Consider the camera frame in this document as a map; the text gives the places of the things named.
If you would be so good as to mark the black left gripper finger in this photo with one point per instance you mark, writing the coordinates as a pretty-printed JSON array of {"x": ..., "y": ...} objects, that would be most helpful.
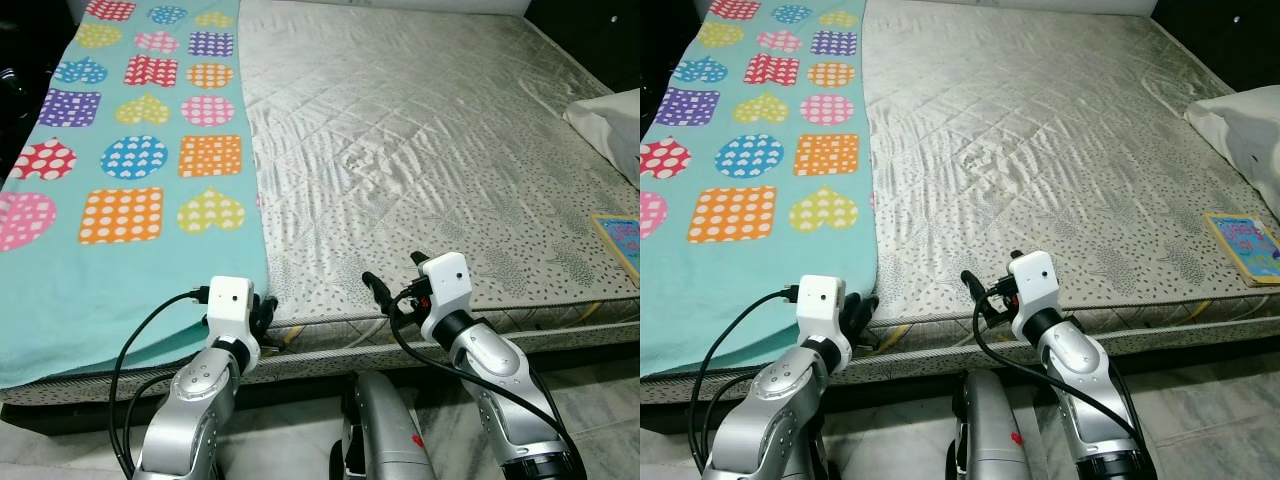
[
  {"x": 868, "y": 308},
  {"x": 258, "y": 306},
  {"x": 853, "y": 305},
  {"x": 270, "y": 310}
]

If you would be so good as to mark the blue yellow children's book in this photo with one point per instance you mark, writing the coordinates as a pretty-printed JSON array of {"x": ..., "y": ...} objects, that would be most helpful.
[
  {"x": 620, "y": 242},
  {"x": 1245, "y": 245}
]

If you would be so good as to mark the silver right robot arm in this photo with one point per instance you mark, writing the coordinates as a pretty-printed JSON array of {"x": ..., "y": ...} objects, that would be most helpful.
[
  {"x": 1095, "y": 400},
  {"x": 510, "y": 400}
]

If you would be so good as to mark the grey quilted mattress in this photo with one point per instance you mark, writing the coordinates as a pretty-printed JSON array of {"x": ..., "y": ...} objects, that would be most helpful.
[
  {"x": 1050, "y": 150},
  {"x": 420, "y": 150}
]

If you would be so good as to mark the grey right robot leg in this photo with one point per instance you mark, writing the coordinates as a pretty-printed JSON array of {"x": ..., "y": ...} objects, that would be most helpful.
[
  {"x": 385, "y": 430},
  {"x": 990, "y": 430}
]

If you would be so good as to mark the teal blanket with colourful shapes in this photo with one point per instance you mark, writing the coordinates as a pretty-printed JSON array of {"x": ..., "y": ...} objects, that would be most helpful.
[
  {"x": 130, "y": 170},
  {"x": 750, "y": 170}
]

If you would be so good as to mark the black tufted headboard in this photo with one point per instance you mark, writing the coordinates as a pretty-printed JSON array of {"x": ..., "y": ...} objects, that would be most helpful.
[
  {"x": 1220, "y": 30},
  {"x": 590, "y": 35}
]

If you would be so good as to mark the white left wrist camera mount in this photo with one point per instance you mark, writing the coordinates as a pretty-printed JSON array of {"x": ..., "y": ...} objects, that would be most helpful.
[
  {"x": 820, "y": 305},
  {"x": 230, "y": 305}
]

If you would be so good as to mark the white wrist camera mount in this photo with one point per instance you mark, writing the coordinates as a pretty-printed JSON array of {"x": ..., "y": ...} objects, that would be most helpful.
[
  {"x": 445, "y": 290},
  {"x": 820, "y": 305},
  {"x": 230, "y": 305},
  {"x": 1035, "y": 285}
]

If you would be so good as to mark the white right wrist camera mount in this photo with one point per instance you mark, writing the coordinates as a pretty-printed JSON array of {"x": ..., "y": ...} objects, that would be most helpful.
[
  {"x": 445, "y": 290},
  {"x": 1035, "y": 285}
]

